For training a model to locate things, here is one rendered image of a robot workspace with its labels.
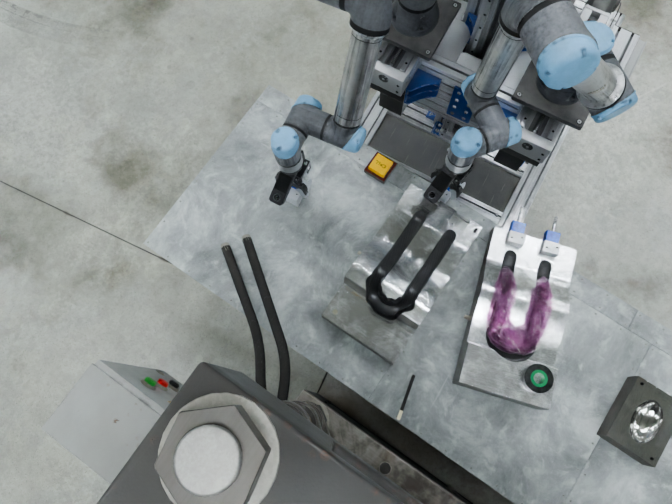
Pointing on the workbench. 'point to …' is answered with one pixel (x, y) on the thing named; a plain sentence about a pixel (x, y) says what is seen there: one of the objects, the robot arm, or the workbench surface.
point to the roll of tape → (540, 377)
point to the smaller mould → (639, 421)
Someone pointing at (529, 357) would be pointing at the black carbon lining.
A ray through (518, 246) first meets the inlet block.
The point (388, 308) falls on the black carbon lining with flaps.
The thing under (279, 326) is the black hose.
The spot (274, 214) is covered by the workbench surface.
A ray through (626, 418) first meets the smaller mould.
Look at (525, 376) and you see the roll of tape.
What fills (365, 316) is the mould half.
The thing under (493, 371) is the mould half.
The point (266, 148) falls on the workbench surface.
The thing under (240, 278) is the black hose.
